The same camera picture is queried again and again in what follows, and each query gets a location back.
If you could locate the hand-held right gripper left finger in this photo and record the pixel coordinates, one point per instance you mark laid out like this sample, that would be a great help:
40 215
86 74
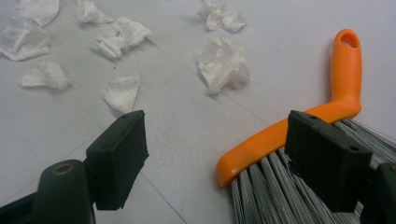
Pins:
116 161

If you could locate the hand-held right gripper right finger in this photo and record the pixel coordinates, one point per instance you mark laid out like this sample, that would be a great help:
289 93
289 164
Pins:
323 161

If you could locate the orange hand brush grey bristles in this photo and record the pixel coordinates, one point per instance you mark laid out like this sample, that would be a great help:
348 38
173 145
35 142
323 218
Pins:
345 71

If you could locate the scattered crumpled white tissues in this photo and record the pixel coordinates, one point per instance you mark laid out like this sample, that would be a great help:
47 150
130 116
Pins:
222 63

